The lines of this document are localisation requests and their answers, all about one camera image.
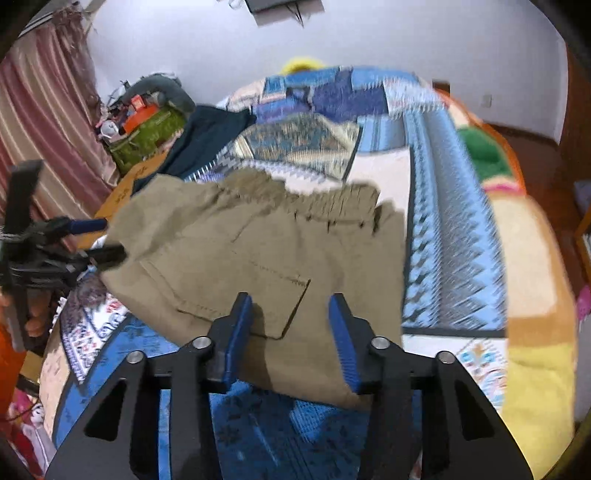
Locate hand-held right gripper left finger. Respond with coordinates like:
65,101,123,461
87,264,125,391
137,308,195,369
45,292,254,480

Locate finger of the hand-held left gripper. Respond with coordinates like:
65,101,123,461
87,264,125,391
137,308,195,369
65,244,126,278
51,218,108,237

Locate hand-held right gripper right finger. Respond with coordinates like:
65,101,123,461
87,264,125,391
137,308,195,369
329,293,532,480

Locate khaki pants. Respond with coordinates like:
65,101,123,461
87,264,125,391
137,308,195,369
99,168,408,411

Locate person's left hand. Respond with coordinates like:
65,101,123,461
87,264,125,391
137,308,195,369
25,291,55,341

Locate bamboo lap table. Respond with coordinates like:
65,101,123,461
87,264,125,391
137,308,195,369
95,152,168,219

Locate green patterned bag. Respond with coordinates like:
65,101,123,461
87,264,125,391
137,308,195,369
108,108,186,175

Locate striped pink curtain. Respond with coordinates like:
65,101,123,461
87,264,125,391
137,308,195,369
0,9,117,220

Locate red box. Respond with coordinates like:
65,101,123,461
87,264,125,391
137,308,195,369
124,95,160,132

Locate blue patchwork blanket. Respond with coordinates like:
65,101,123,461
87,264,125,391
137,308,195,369
39,65,513,480

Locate dark navy garment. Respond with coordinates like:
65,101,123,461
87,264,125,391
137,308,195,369
152,105,257,182

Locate grey plush cushion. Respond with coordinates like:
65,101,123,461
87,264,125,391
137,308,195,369
124,74,197,114

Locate pile of papers and cloths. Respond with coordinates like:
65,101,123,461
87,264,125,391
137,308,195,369
9,388,49,467

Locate yellow green plush blanket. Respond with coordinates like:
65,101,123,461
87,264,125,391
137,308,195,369
455,104,579,476

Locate yellow curved foam bar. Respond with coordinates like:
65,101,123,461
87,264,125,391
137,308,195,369
283,56,327,75

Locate small black wall monitor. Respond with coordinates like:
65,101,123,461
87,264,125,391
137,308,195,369
245,0,325,14

